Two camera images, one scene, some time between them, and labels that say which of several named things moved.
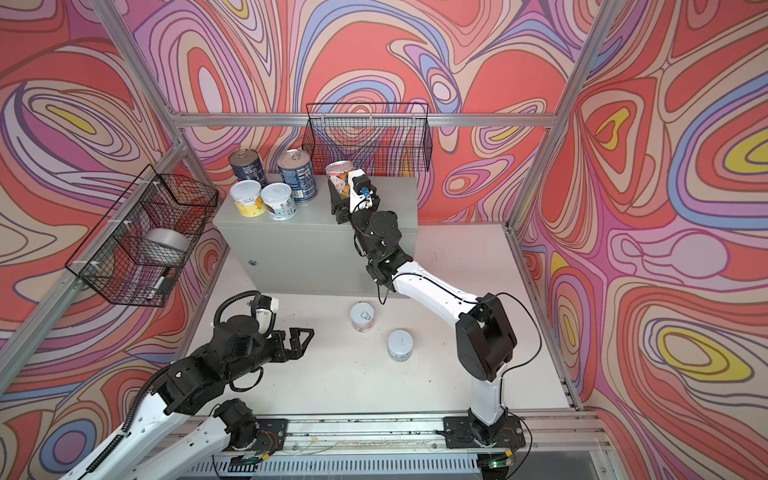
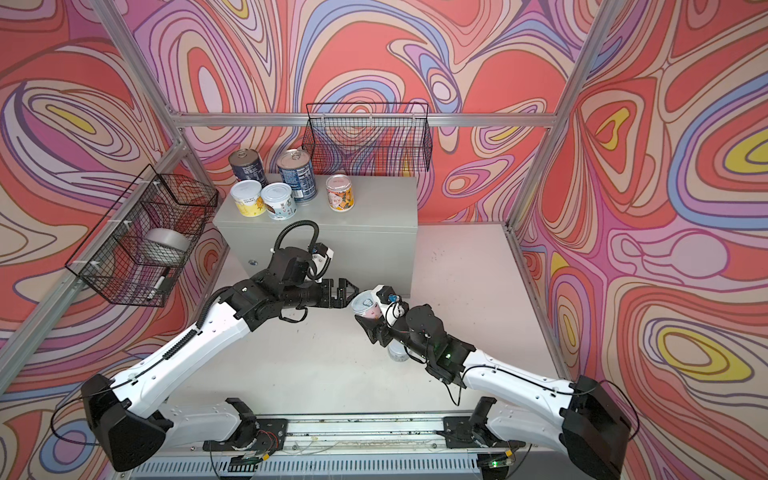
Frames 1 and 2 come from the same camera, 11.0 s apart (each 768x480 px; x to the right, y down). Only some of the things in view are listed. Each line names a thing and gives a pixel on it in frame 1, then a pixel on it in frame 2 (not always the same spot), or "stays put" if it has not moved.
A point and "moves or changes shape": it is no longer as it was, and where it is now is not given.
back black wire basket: (375, 137) stays put
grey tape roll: (166, 247) stays put
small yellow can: (245, 194) stays put
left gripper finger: (295, 340) -> (345, 292)
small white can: (279, 202) stays put
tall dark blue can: (247, 166) stays put
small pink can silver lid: (338, 172) moves or changes shape
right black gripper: (337, 203) -> (374, 332)
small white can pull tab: (362, 316) moves or changes shape
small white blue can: (400, 345) stays put
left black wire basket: (141, 246) stays put
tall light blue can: (296, 169) stays put
